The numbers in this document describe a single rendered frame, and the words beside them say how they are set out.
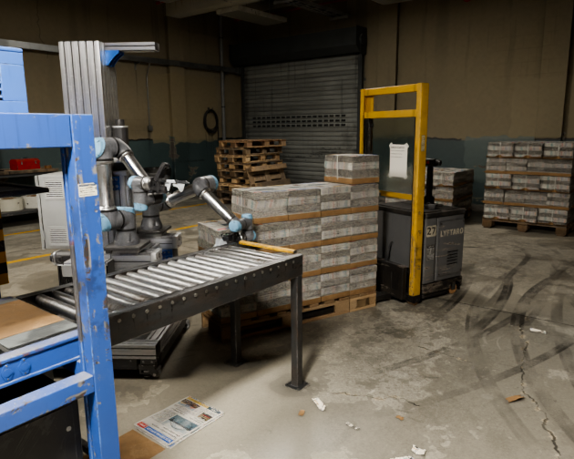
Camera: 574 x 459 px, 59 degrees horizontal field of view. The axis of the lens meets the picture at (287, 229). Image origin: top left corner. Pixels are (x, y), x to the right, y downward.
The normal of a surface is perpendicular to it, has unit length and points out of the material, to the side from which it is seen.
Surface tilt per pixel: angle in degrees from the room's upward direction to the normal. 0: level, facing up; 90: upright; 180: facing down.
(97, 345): 90
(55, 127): 90
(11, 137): 90
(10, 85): 90
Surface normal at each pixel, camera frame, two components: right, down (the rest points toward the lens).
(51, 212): -0.04, 0.19
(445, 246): 0.52, 0.16
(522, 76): -0.62, 0.15
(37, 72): 0.78, 0.11
